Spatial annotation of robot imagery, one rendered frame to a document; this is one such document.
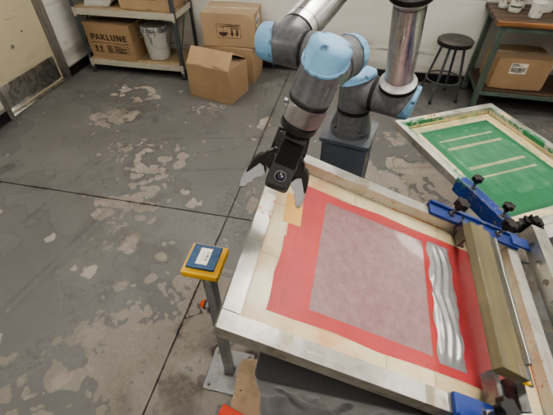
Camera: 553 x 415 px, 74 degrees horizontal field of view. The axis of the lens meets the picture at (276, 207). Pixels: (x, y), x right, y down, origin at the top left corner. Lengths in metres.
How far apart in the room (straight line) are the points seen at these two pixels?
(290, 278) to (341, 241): 0.20
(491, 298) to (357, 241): 0.33
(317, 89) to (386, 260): 0.53
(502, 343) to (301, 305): 0.42
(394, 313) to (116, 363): 1.68
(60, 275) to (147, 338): 0.79
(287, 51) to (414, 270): 0.63
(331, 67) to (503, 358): 0.66
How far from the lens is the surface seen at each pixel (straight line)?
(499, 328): 0.95
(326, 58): 0.61
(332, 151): 1.40
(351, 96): 1.31
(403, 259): 1.04
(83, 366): 2.34
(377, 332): 0.87
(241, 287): 0.74
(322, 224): 0.97
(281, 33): 0.77
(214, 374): 2.11
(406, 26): 1.11
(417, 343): 0.93
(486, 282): 1.01
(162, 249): 2.63
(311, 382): 1.07
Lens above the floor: 1.95
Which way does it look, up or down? 44 degrees down
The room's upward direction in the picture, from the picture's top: straight up
